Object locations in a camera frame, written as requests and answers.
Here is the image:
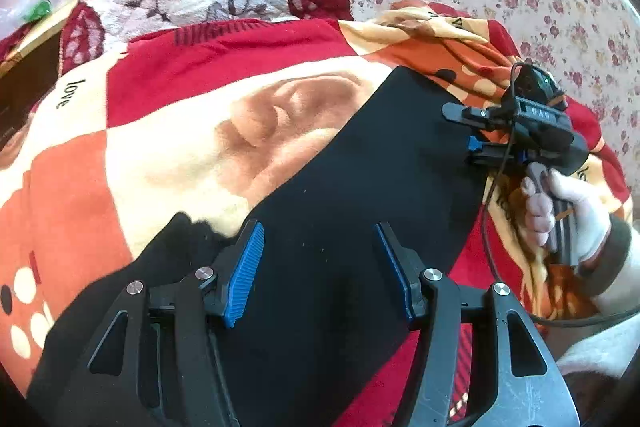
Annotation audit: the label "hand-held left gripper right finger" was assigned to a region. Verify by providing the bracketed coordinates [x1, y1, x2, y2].
[375, 221, 563, 427]

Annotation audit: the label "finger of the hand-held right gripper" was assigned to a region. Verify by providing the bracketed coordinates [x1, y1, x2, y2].
[466, 136, 526, 167]
[441, 102, 518, 130]

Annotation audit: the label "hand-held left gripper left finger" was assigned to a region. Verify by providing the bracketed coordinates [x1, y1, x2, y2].
[35, 219, 266, 427]

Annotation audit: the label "black pants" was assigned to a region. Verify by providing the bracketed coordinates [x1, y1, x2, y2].
[27, 67, 488, 427]

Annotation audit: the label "person's right forearm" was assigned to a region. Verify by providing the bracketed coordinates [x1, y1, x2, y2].
[575, 217, 640, 323]

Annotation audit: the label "person's right hand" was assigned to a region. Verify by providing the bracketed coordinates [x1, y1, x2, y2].
[520, 169, 613, 265]

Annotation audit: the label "red orange cream printed blanket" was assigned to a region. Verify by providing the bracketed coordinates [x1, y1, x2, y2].
[0, 0, 633, 427]

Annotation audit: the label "white fluffy cloth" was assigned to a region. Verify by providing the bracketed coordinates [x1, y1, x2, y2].
[555, 331, 640, 379]

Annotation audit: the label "wooden desk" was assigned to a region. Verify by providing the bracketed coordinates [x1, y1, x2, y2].
[0, 0, 81, 122]

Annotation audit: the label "small green item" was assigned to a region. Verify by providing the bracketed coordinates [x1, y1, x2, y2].
[22, 0, 53, 21]

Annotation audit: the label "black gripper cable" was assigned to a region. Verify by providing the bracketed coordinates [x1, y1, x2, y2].
[482, 62, 640, 329]

